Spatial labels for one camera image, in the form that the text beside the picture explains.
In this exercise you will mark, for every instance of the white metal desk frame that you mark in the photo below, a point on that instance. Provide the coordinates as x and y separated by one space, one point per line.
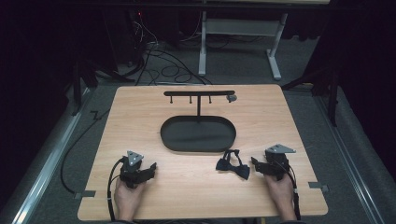
239 43

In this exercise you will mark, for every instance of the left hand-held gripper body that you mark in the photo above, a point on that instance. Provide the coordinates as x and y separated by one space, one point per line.
133 169

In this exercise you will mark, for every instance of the person's right hand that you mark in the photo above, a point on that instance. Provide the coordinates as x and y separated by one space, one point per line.
280 191

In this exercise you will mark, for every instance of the black hanger stand with tray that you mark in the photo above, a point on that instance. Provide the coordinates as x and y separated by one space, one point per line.
198 130

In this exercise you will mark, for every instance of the person's left hand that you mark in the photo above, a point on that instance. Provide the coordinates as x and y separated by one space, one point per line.
127 198

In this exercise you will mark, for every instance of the black bow tie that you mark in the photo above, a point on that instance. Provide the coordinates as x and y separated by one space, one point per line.
233 165

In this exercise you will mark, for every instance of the black tripod stand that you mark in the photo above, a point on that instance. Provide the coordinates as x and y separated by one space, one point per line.
323 84

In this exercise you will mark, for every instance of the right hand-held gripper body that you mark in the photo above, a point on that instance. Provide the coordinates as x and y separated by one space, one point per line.
275 162

